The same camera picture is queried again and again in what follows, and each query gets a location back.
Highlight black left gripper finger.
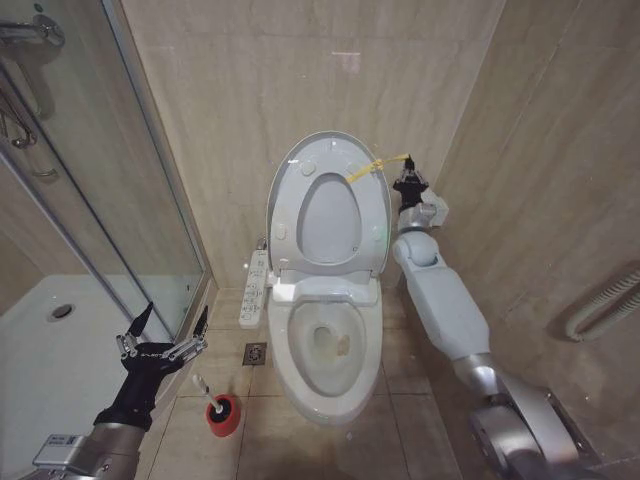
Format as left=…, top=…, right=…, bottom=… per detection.
left=168, top=305, right=210, bottom=363
left=115, top=301, right=153, bottom=359

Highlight yellow pull strap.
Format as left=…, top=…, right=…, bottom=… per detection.
left=345, top=152, right=411, bottom=184

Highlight white toilet seat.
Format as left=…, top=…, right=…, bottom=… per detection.
left=272, top=149, right=389, bottom=275

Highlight red toilet brush holder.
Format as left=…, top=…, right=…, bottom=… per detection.
left=205, top=393, right=243, bottom=438

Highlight white toilet bowl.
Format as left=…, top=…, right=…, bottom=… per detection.
left=267, top=273, right=385, bottom=428

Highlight square metal floor drain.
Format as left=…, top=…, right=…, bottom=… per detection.
left=242, top=342, right=268, bottom=367

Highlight white bidet control panel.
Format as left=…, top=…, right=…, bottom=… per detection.
left=238, top=248, right=270, bottom=330

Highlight white shower tray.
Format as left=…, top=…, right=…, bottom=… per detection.
left=0, top=273, right=212, bottom=441

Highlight glass shower door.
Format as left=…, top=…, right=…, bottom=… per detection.
left=0, top=0, right=212, bottom=342

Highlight white handled toilet brush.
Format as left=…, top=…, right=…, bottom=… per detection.
left=192, top=373, right=227, bottom=420

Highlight pale corrugated hose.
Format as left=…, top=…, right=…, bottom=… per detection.
left=556, top=263, right=640, bottom=343

